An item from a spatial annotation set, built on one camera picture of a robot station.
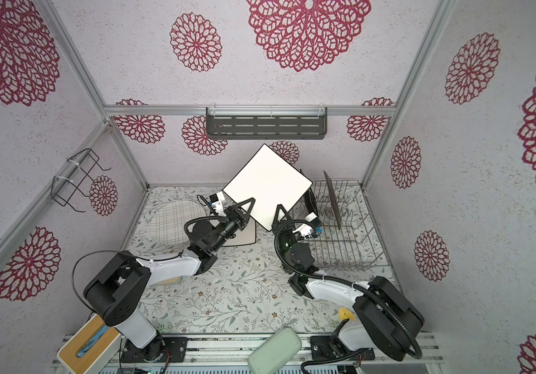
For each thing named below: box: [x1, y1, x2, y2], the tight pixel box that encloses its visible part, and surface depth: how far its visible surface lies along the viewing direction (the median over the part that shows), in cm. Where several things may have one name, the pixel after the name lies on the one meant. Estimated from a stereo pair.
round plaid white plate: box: [148, 201, 209, 245], surface depth 111 cm
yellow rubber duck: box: [338, 306, 357, 322], surface depth 81 cm
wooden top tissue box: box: [56, 313, 124, 374], surface depth 71 cm
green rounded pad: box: [247, 326, 302, 374], surface depth 73 cm
